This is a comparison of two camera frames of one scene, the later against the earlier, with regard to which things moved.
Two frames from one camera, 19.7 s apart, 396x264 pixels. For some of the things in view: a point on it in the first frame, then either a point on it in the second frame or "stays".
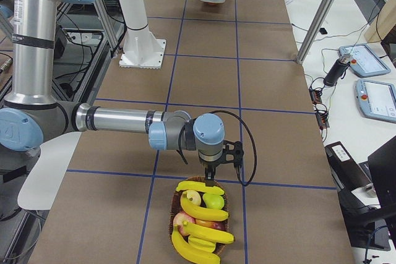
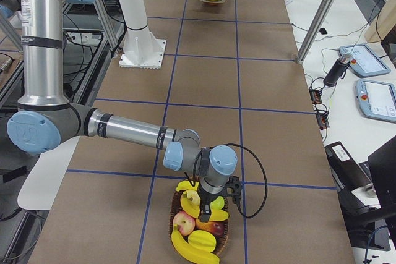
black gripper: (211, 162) to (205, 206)
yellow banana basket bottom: (196, 255) stays
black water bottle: (336, 70) stays
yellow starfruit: (202, 243) stays
